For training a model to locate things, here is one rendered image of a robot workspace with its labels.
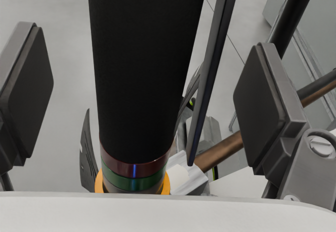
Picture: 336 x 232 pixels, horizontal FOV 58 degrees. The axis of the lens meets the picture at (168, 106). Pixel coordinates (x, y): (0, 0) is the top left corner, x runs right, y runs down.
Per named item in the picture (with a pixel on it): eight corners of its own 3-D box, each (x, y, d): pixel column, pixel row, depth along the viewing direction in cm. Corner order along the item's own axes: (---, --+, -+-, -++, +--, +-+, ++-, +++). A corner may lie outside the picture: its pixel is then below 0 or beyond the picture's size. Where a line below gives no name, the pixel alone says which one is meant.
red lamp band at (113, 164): (145, 110, 16) (146, 95, 15) (184, 156, 15) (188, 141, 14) (87, 137, 15) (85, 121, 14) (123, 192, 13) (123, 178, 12)
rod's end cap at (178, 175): (173, 171, 23) (177, 157, 22) (190, 191, 22) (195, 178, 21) (152, 184, 22) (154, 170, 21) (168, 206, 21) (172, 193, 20)
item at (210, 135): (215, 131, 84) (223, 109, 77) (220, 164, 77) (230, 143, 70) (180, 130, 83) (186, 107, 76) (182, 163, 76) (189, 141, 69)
